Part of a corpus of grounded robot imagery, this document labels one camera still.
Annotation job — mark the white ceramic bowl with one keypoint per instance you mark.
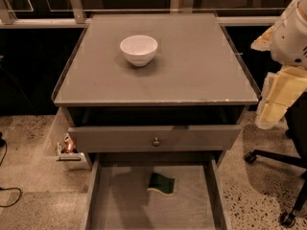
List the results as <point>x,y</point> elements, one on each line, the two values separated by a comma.
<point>139,50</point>

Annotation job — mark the round metal drawer knob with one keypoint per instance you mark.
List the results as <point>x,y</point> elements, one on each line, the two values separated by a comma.
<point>156,142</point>

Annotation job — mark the grey drawer cabinet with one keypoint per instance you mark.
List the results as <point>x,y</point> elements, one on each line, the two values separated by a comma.
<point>194,79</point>

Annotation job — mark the red can in bin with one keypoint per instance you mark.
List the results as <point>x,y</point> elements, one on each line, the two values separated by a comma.
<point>69,145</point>

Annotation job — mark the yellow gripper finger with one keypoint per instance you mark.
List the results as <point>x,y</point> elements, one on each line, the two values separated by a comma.
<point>263,42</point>
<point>280,91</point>

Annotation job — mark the grey open middle drawer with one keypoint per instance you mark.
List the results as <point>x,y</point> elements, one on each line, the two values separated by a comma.
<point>118,197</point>

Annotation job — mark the clear plastic bin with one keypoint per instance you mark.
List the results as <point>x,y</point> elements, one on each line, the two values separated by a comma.
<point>57,141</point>

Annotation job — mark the metal window frame rail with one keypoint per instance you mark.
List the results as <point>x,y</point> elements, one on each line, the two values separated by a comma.
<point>76,13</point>

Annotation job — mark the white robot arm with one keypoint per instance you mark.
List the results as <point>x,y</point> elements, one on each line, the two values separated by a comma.
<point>287,42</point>

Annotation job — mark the grey top drawer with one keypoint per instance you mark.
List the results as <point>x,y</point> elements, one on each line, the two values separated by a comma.
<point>90,139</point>

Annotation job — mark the green and yellow sponge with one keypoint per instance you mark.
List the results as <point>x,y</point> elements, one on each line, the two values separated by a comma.
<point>161,184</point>

